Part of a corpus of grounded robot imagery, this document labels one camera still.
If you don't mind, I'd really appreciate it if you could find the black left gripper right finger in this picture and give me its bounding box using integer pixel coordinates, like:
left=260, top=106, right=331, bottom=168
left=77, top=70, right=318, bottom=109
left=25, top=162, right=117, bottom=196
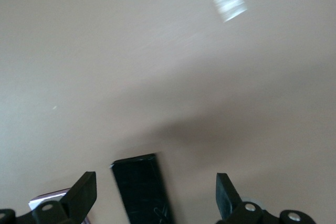
left=215, top=173, right=316, bottom=224

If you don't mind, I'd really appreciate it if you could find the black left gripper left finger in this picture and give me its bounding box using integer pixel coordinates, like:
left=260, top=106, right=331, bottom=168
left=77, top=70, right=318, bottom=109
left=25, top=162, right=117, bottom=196
left=0, top=171, right=97, bottom=224

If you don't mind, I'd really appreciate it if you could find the lilac flip phone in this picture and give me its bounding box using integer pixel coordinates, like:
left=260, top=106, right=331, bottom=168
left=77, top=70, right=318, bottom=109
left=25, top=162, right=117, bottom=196
left=28, top=187, right=91, bottom=224

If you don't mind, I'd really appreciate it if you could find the long black smartphone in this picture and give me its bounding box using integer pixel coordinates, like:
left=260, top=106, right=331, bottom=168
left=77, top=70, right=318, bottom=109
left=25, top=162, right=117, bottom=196
left=109, top=153, right=176, bottom=224

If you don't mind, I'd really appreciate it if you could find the small square tape patch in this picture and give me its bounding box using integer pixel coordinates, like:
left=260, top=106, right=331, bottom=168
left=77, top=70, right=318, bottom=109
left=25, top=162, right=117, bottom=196
left=212, top=0, right=248, bottom=24

